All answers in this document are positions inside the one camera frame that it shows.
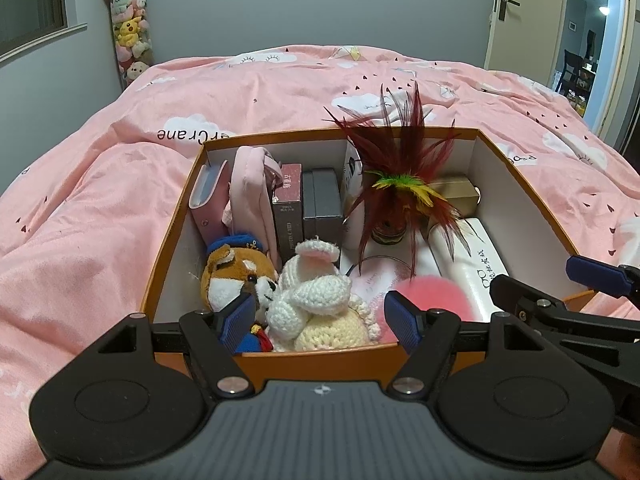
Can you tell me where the pink peach plush toy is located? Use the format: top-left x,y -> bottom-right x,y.
390,275 -> 473,323

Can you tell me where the room door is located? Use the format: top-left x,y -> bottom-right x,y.
484,0 -> 568,75

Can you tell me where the gold box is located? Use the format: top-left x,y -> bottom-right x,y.
430,174 -> 483,213

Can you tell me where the pink printed blanket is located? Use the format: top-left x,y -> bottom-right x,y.
0,45 -> 640,480

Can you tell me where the orange cardboard box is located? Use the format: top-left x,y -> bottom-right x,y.
140,127 -> 596,397

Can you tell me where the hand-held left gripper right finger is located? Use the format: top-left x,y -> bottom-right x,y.
384,291 -> 548,397

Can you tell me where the red feather shuttlecock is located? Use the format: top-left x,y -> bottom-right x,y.
322,80 -> 468,281

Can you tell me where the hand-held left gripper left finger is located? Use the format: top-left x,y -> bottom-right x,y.
96,291 -> 254,400

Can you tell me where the dark chair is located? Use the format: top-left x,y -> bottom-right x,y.
554,49 -> 583,93

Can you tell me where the window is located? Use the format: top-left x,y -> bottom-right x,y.
0,0 -> 88,63

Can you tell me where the pink cloth pouch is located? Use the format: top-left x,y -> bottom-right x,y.
222,146 -> 283,267

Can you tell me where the tube of plush toys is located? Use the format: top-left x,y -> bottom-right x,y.
101,0 -> 156,88

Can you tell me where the white crochet bunny plush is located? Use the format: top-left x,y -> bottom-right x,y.
265,239 -> 383,353

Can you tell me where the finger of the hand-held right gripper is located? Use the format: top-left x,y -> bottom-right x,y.
491,275 -> 640,348
566,255 -> 640,307

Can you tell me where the dark grey box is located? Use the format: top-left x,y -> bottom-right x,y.
301,167 -> 346,261

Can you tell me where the dark red box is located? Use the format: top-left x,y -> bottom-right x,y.
272,162 -> 305,267

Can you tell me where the brown dog plush toy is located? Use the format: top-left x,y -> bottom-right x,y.
200,232 -> 281,356

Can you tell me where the long white box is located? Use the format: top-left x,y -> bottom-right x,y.
427,217 -> 511,323

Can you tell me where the white printed bottle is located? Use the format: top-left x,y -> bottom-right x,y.
340,140 -> 373,273

